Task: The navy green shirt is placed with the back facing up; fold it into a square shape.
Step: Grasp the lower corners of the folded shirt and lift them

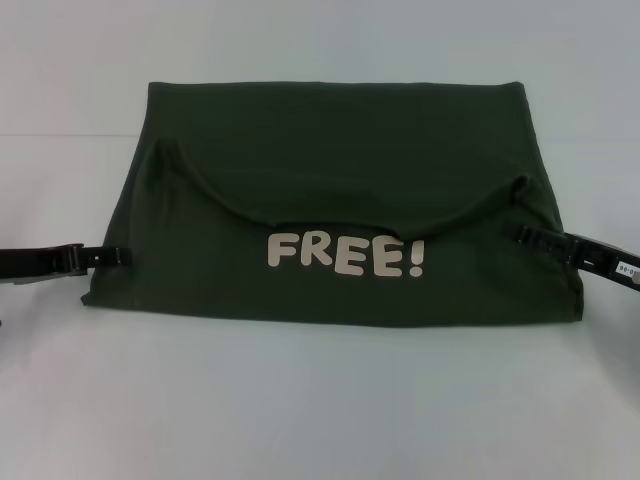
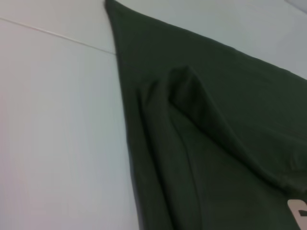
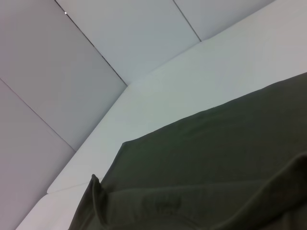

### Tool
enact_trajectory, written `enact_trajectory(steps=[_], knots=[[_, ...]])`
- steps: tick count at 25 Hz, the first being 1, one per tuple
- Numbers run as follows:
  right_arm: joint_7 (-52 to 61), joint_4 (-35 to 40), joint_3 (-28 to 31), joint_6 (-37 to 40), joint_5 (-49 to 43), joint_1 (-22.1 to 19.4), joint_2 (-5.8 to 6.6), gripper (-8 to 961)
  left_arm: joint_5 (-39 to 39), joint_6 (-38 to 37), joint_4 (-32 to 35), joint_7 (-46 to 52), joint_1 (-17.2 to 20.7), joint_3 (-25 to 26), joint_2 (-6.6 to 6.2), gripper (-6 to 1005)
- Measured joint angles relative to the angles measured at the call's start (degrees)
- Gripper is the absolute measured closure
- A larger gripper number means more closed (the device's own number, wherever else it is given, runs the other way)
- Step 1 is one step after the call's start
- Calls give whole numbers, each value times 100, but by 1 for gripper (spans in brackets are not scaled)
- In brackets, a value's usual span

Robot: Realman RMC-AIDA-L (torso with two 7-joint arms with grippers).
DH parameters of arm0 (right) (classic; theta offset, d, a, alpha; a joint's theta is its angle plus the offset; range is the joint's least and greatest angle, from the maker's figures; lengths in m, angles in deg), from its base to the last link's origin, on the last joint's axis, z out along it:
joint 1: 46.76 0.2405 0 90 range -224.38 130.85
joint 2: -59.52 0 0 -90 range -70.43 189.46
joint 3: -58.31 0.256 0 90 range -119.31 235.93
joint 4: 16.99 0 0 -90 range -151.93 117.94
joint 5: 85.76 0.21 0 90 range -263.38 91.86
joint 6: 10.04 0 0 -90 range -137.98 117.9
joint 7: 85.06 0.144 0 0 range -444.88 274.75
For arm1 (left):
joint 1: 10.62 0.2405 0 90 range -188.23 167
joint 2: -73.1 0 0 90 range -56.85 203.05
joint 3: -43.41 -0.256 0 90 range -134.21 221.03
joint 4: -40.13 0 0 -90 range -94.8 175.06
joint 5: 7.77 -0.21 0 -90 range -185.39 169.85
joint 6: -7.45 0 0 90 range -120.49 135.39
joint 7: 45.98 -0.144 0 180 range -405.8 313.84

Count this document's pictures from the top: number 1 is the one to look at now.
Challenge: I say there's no dark green shirt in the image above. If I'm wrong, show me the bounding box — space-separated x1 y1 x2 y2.
79 78 586 331

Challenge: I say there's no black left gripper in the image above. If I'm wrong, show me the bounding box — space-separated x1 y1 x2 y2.
0 242 134 287

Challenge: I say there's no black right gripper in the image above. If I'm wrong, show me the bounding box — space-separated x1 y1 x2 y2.
518 224 640 296

